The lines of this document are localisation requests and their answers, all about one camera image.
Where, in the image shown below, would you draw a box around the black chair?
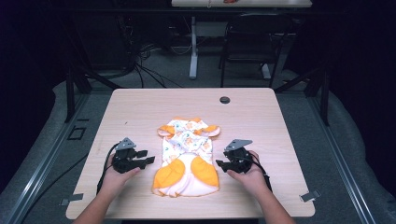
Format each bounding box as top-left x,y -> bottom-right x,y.
218,12 -> 289,89

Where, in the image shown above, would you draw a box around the orange and white baby garment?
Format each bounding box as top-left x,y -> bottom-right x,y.
151,117 -> 221,198

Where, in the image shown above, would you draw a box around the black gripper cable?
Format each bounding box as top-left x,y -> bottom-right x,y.
95,142 -> 121,195
248,153 -> 274,193

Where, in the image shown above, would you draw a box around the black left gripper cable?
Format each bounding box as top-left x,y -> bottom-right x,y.
95,142 -> 121,195

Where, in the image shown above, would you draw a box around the black floor cables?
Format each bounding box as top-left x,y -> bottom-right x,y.
118,40 -> 194,90

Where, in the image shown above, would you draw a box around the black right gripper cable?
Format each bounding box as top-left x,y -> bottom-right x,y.
248,153 -> 274,193

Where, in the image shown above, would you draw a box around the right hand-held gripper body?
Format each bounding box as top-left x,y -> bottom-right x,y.
223,138 -> 254,175

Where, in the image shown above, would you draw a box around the aluminium floor rail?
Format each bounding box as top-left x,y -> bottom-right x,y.
5,92 -> 92,224
306,94 -> 377,224

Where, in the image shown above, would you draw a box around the grey tape strip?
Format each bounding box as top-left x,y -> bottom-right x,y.
299,189 -> 321,203
60,192 -> 85,206

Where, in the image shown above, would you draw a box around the black metal stand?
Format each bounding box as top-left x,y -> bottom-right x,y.
274,62 -> 332,127
63,59 -> 123,123

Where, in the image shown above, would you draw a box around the person's left hand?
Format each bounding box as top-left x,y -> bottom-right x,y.
100,153 -> 142,196

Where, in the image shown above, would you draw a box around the person's right hand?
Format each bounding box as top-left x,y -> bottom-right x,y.
226,150 -> 269,196

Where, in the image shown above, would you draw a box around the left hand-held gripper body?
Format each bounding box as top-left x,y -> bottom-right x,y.
112,136 -> 138,175

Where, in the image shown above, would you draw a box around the white background table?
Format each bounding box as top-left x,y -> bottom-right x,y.
170,0 -> 313,80

